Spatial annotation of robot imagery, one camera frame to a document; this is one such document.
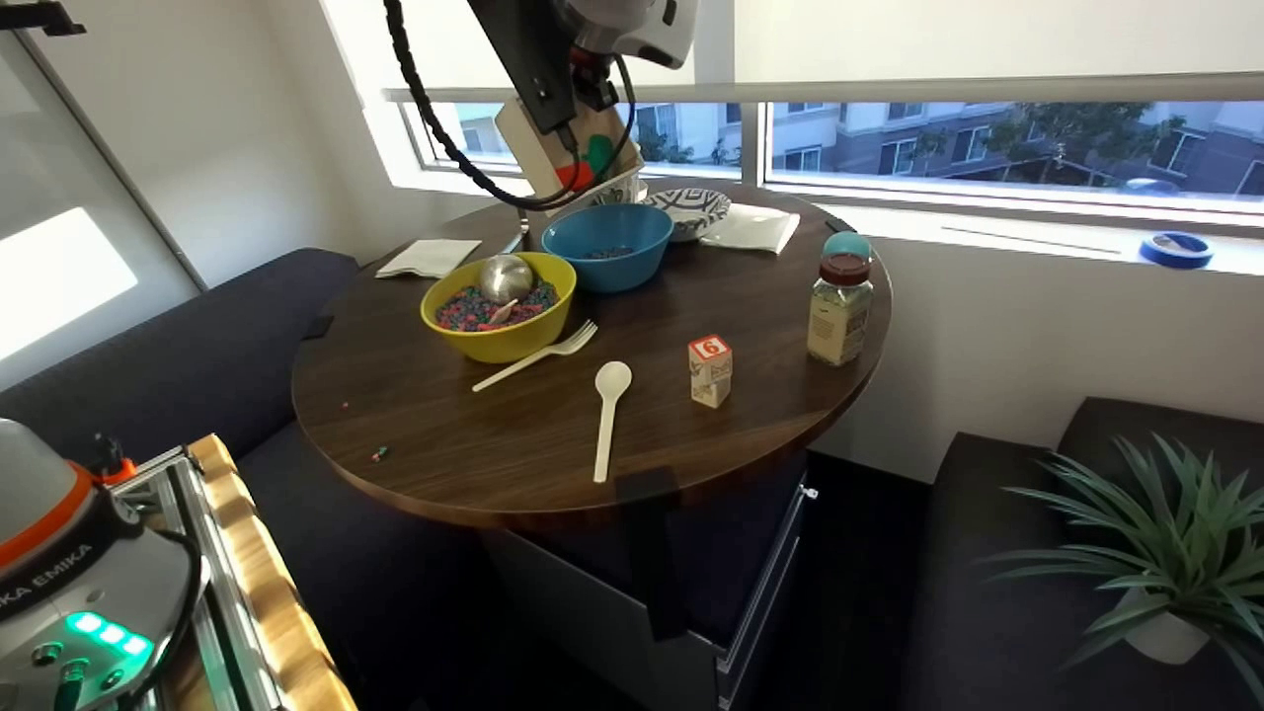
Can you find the dark grey fabric sofa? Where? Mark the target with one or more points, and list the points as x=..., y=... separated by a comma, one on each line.
x=173, y=356

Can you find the flat white napkin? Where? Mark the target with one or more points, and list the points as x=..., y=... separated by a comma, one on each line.
x=426, y=259

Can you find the round dark wooden table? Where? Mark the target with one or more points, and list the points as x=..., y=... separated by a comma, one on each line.
x=449, y=438

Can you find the small carton with red top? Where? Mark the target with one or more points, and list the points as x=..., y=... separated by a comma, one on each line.
x=707, y=377

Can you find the green spiky plant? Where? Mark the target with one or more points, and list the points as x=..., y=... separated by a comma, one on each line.
x=1158, y=555

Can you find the green block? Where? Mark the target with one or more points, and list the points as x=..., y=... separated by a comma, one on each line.
x=603, y=153

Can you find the colourful beads pile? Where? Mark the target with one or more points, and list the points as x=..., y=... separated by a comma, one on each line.
x=465, y=313

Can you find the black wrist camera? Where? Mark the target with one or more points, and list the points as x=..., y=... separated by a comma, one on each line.
x=527, y=60

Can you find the white plant pot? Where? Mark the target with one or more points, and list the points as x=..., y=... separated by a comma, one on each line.
x=1166, y=637

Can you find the wood edged robot stand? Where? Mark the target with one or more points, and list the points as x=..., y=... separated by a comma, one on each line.
x=258, y=580

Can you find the blue lid on sill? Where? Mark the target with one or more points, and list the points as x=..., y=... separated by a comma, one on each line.
x=1176, y=252

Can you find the white roller blind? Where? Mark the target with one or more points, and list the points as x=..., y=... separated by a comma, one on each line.
x=991, y=45

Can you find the white plastic spoon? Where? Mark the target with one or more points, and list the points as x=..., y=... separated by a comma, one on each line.
x=609, y=390

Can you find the small light spoon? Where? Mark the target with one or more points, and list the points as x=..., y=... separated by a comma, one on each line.
x=505, y=313

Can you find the red block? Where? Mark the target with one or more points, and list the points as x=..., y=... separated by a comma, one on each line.
x=573, y=177

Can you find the black mount bracket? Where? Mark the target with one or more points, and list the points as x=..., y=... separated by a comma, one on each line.
x=43, y=18

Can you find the blue bowl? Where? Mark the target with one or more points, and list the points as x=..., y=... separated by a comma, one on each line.
x=607, y=259

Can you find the white folded towel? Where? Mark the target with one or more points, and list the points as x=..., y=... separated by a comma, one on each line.
x=752, y=226

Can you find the metal ladle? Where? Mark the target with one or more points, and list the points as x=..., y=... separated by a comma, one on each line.
x=507, y=277

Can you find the grey cabinet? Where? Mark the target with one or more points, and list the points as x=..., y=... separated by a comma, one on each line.
x=738, y=617

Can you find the yellow bowl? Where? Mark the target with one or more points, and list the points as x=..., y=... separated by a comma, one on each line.
x=497, y=346

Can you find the dark fabric armchair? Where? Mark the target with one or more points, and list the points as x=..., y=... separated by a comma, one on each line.
x=973, y=608

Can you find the glass spice jar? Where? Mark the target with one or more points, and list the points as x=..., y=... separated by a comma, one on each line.
x=839, y=319

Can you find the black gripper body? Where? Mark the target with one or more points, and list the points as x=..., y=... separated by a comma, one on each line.
x=596, y=70

